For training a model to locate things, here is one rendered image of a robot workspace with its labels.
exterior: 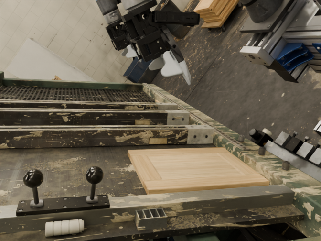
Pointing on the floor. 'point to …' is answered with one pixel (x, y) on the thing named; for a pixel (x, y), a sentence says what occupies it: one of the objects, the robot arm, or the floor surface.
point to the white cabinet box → (43, 64)
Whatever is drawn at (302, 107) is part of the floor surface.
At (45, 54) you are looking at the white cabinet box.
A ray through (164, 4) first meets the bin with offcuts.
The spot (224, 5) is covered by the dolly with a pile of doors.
